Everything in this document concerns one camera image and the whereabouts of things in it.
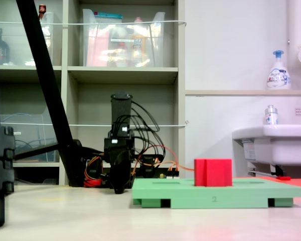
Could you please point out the black static gripper finger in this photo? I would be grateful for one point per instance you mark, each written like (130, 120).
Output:
(120, 173)

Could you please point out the red cross columnar block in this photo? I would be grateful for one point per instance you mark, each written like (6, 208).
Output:
(215, 172)

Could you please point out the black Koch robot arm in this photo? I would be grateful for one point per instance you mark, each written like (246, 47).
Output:
(121, 110)

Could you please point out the circuit board with green terminal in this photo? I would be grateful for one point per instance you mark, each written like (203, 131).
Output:
(170, 175)

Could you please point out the beige shelf unit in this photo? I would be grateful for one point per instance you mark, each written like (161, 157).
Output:
(123, 75)

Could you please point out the green shape sorter board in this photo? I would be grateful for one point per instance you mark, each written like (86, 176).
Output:
(190, 193)

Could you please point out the black tripod brace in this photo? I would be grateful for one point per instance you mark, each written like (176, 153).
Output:
(35, 150)

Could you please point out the thick black tripod leg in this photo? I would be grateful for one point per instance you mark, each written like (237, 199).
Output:
(47, 75)

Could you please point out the large clear plastic bin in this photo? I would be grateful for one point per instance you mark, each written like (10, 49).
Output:
(123, 45)

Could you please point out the notched black tripod leg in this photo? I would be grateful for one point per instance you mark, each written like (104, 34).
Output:
(0, 155)

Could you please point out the clear plastic storage bin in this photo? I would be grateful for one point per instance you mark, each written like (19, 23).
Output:
(20, 50)

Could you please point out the dark glass bottle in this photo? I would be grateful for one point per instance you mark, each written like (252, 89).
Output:
(1, 50)

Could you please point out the small clear bottle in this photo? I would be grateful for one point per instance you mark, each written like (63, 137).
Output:
(271, 116)

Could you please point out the bottle with red cap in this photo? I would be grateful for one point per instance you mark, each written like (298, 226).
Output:
(42, 10)

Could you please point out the white sink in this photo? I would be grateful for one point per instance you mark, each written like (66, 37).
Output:
(278, 148)

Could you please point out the small red flat piece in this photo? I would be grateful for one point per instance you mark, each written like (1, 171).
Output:
(284, 178)

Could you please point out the white soap pump bottle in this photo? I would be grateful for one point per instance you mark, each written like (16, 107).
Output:
(278, 75)

